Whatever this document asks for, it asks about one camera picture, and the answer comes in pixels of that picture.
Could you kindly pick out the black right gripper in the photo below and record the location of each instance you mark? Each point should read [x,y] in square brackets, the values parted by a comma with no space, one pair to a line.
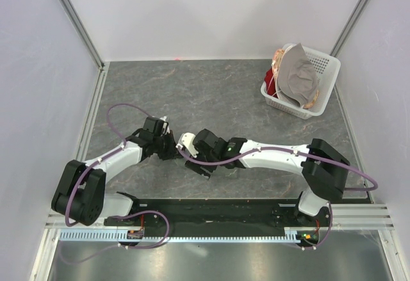
[196,167]

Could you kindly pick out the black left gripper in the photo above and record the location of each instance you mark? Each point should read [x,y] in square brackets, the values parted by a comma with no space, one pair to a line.
[173,152]

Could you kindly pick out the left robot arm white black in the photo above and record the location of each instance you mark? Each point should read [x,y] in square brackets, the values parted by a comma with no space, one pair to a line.
[80,193]

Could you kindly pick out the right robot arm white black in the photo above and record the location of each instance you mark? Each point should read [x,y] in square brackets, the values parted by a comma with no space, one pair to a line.
[323,167]

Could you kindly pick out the red cloth in basket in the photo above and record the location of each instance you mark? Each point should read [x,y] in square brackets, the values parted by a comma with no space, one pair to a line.
[270,84]

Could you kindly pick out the grey cloth in basket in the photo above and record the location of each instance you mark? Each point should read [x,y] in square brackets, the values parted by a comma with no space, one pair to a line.
[297,79]

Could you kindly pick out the patterned pink cloth in basket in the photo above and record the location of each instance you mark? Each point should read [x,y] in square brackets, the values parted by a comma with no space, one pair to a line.
[276,60]

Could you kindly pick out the white plastic basket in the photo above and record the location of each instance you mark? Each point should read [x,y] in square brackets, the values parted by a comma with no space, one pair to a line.
[327,69]

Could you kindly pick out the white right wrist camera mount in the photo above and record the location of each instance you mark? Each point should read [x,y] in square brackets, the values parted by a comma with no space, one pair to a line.
[186,142]

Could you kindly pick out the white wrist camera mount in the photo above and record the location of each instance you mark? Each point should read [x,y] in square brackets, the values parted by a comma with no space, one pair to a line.
[165,127]
[186,142]

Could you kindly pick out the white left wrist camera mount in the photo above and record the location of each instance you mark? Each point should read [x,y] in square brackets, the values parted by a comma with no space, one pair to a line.
[165,127]

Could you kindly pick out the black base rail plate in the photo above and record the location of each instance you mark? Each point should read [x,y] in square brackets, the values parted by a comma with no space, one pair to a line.
[279,212]

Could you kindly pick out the slotted cable duct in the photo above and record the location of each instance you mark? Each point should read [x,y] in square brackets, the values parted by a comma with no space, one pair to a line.
[127,236]

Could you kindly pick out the left aluminium frame post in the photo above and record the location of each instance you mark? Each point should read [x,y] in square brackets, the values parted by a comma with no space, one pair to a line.
[82,32]

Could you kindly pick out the aluminium frame post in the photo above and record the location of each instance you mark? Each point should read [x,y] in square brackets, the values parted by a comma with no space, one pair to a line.
[82,32]
[349,26]

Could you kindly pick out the right aluminium frame post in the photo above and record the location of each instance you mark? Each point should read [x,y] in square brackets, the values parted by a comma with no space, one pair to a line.
[349,26]

